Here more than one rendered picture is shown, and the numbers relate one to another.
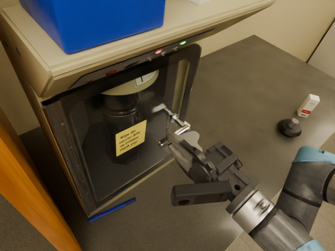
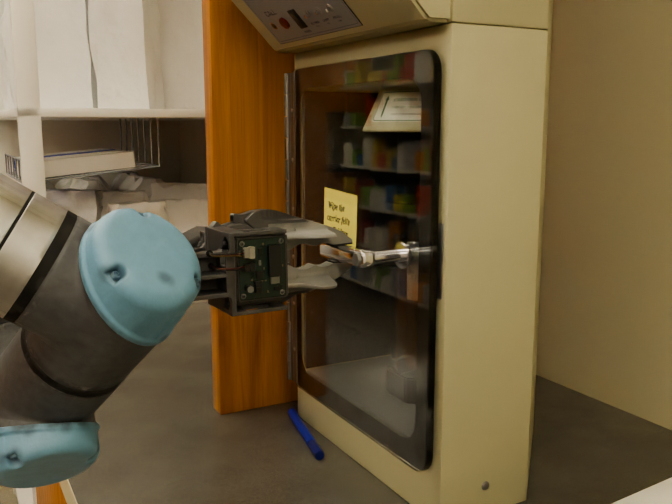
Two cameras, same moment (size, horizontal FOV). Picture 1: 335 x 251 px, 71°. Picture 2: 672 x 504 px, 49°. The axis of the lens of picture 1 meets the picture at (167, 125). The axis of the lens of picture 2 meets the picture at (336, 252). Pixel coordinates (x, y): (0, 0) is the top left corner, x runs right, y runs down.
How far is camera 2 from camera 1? 0.95 m
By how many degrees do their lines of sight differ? 95
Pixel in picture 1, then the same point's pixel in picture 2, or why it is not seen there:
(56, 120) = (289, 100)
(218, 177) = (206, 246)
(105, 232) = (259, 429)
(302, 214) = not seen: hidden behind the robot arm
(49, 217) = (212, 179)
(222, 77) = not seen: outside the picture
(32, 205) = (209, 136)
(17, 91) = (548, 277)
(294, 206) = not seen: hidden behind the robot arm
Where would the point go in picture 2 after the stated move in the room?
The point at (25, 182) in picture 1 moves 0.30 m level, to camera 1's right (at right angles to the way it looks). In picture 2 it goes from (210, 92) to (45, 77)
